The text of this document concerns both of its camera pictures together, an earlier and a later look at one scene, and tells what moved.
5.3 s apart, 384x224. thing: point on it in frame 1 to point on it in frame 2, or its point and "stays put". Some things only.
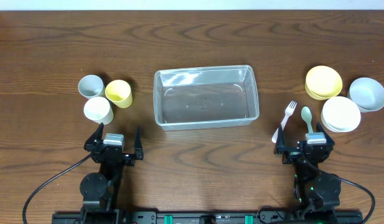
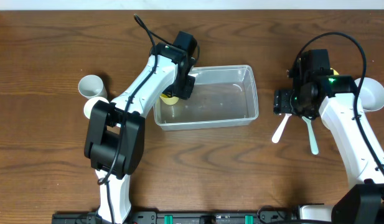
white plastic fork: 289,112 stays put
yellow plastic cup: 119,92 to 168,101
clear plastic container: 208,96 stays put
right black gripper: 305,150 to 282,101
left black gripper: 114,154 to 184,86
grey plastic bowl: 367,94 stays put
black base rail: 208,218 stays put
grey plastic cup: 91,86 stays put
